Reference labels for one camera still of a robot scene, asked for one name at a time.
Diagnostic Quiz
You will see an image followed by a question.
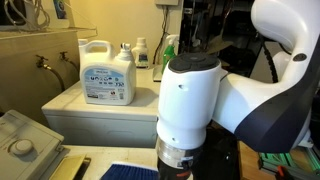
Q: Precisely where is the wall water faucet right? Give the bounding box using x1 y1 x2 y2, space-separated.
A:
59 51 79 72

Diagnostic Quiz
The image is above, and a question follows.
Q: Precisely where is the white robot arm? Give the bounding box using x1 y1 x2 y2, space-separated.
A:
156 0 320 180

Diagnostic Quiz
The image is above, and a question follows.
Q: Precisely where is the wall water faucet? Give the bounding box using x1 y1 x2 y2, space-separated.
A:
59 51 79 72
36 55 65 91

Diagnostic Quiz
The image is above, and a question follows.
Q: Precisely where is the green spray bottle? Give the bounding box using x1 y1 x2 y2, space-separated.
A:
162 34 179 72

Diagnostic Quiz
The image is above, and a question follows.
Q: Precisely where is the white front-load washing machine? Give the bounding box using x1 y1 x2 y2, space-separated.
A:
41 64 231 149

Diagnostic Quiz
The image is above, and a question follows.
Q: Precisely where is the small white bottle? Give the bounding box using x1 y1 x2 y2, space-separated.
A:
132 37 149 68

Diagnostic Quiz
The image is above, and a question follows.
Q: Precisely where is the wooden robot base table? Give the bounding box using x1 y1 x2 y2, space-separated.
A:
238 141 320 180

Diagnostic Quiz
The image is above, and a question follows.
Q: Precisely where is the wall water faucet left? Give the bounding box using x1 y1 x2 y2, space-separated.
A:
36 55 65 91

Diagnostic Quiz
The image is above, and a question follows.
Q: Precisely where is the large white detergent jug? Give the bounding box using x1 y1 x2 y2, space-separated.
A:
79 40 136 105

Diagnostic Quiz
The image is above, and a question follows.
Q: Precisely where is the blue white scrub brush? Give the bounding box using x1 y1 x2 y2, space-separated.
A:
100 163 159 180

